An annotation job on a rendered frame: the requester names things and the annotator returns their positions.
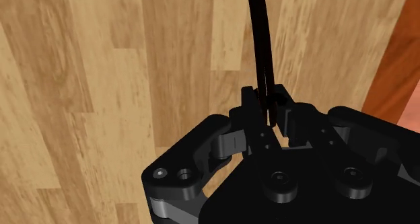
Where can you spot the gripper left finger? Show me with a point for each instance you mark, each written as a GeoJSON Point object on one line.
{"type": "Point", "coordinates": [183, 157]}

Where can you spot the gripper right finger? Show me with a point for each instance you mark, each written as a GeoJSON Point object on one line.
{"type": "Point", "coordinates": [361, 131]}

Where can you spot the thin black curved object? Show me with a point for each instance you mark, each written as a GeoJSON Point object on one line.
{"type": "Point", "coordinates": [261, 36]}

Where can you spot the red-brown wooden furniture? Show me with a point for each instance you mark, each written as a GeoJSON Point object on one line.
{"type": "Point", "coordinates": [393, 79]}

